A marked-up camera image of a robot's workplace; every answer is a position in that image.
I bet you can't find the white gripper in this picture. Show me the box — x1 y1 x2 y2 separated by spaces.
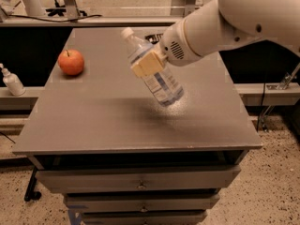
130 19 201 78

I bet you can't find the blue label plastic water bottle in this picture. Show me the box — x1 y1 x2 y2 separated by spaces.
121 27 184 106

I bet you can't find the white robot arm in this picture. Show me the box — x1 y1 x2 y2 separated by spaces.
131 0 300 77

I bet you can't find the white pump dispenser bottle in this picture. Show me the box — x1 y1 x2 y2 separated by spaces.
0 64 25 97

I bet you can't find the black snack bar wrapper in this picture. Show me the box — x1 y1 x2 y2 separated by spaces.
145 34 162 44

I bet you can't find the red apple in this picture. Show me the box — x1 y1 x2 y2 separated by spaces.
57 50 84 76

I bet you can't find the grey drawer cabinet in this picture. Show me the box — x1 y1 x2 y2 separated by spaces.
14 28 261 225

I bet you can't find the grey metal rail frame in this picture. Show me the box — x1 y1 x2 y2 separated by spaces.
0 0 201 28

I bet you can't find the black cable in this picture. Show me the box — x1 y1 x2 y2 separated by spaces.
0 7 103 23

